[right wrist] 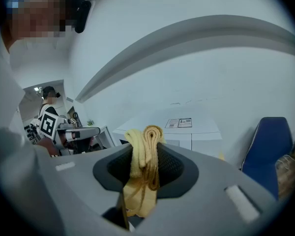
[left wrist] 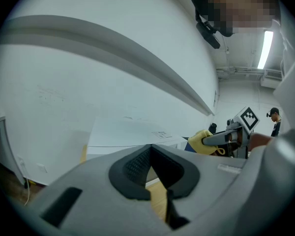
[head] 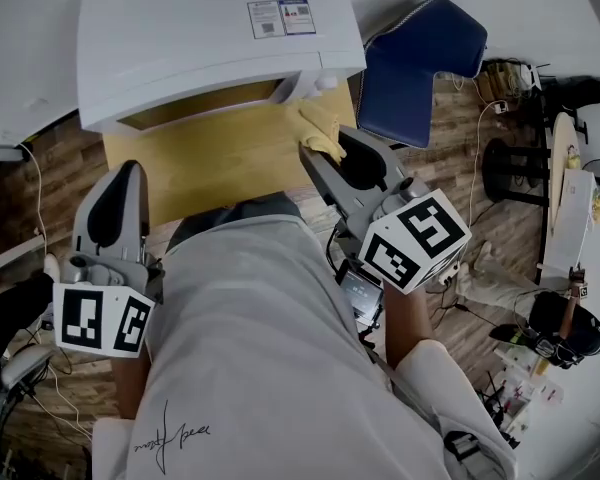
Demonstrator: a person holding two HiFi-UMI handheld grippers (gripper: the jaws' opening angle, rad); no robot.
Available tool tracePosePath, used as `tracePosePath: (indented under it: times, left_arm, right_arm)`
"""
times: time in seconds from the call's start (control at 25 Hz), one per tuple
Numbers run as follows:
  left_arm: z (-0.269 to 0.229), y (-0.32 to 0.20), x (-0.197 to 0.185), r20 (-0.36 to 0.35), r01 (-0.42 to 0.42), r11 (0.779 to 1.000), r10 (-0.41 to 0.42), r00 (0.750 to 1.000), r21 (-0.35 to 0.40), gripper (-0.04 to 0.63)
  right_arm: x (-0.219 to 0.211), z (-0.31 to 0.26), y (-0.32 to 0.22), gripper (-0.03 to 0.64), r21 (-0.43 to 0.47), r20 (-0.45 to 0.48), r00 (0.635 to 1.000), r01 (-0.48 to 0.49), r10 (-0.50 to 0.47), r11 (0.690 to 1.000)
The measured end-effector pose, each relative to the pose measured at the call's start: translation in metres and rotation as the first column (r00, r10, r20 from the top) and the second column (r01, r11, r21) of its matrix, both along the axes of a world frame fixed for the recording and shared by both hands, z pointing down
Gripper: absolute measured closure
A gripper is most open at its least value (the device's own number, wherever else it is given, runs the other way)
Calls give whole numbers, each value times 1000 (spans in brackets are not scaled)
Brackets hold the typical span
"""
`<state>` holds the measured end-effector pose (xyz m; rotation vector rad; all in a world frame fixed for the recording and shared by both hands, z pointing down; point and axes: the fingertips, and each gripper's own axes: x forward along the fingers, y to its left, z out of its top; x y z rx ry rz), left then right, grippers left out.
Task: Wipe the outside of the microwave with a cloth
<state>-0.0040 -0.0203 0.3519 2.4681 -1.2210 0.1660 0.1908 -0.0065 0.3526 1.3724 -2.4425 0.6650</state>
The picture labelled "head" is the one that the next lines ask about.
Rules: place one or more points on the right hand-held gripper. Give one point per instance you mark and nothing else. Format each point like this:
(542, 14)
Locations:
(415, 240)

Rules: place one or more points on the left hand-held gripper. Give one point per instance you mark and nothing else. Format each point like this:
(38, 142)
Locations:
(97, 318)

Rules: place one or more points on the yellow cloth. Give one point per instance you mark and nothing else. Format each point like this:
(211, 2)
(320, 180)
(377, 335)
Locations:
(316, 124)

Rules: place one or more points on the white microwave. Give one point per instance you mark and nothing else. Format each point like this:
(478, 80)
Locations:
(200, 43)

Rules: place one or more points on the person's left forearm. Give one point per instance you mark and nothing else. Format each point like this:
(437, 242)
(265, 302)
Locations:
(129, 388)

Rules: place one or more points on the person's right forearm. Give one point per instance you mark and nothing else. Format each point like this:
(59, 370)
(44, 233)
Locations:
(405, 328)

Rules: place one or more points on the blue padded chair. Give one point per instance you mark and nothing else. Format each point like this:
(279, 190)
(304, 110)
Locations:
(410, 73)

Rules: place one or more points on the person's grey shorts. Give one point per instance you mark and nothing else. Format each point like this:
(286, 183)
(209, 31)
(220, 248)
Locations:
(250, 210)

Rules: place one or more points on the black waist device with screen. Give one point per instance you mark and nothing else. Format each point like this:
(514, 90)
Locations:
(362, 290)

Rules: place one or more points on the white power strip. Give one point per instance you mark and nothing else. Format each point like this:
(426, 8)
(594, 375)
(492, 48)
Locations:
(449, 273)

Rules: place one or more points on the black round stool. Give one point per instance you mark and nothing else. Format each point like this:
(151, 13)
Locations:
(505, 168)

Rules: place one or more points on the white charger plug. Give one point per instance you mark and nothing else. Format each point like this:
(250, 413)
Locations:
(501, 107)

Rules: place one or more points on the wooden crate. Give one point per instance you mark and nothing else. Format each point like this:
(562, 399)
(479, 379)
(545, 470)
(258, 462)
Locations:
(495, 80)

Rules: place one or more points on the grey office chair base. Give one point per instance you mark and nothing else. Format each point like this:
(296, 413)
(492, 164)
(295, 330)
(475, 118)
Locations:
(25, 368)

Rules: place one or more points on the white table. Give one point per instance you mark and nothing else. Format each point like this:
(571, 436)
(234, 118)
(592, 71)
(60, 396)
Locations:
(20, 48)

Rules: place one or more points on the white router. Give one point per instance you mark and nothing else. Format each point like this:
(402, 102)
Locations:
(532, 75)

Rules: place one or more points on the person's white shirt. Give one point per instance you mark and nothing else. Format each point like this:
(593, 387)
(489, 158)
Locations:
(260, 358)

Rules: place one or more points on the round wooden table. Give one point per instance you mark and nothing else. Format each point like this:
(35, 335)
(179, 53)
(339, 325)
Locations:
(561, 153)

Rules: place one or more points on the yellow toy figure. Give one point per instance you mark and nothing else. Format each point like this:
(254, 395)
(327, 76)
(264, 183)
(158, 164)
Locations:
(572, 157)

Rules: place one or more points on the black bag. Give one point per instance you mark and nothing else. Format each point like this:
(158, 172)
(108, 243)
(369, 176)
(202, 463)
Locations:
(575, 90)

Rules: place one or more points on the white shelf with small items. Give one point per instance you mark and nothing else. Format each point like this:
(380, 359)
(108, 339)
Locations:
(525, 388)

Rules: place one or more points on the black buckle clip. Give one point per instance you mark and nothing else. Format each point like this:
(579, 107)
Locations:
(462, 445)

